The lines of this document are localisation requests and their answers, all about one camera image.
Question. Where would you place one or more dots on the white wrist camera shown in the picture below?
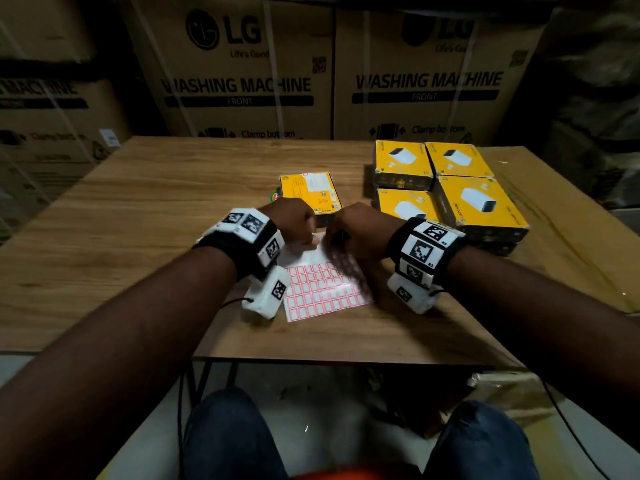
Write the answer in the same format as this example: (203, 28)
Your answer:
(265, 294)
(412, 297)

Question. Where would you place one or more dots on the round green red sticker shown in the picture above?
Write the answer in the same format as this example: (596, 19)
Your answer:
(275, 196)

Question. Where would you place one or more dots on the red plastic stool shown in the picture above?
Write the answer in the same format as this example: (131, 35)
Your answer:
(350, 475)

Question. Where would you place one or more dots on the plastic wrapped cardboard stack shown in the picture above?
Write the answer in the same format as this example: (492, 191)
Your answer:
(595, 94)

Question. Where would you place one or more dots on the black wristband with marker tags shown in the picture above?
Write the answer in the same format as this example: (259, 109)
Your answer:
(230, 249)
(425, 254)

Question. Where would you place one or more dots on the person's left forearm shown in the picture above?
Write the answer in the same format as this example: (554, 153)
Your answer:
(110, 364)

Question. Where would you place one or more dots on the stack of large printed cartons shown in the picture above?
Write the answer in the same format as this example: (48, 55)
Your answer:
(300, 44)

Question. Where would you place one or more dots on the person's leg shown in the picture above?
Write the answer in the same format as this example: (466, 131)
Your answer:
(230, 439)
(480, 444)

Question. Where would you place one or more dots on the plastic wrapped flat carton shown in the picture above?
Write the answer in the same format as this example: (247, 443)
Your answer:
(510, 394)

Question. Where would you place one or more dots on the person's right leg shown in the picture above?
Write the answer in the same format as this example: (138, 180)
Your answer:
(480, 444)

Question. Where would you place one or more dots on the person's right forearm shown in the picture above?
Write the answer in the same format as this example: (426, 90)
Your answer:
(550, 314)

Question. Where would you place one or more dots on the flat brown cardboard sheet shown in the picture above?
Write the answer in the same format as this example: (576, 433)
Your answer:
(570, 209)

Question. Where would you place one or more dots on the person's left leg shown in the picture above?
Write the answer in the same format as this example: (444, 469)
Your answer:
(230, 439)

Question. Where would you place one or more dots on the black stretch wrap band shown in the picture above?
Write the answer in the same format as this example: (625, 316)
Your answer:
(50, 70)
(475, 9)

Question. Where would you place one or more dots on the sheet of red-bordered labels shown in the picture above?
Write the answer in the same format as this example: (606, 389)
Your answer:
(325, 294)

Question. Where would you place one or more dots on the person's right hand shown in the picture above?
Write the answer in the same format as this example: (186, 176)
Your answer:
(367, 232)

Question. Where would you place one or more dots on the black metal table frame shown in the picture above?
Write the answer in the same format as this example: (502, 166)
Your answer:
(192, 382)

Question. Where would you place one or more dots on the person's left hand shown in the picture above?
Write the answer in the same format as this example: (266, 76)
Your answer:
(292, 219)

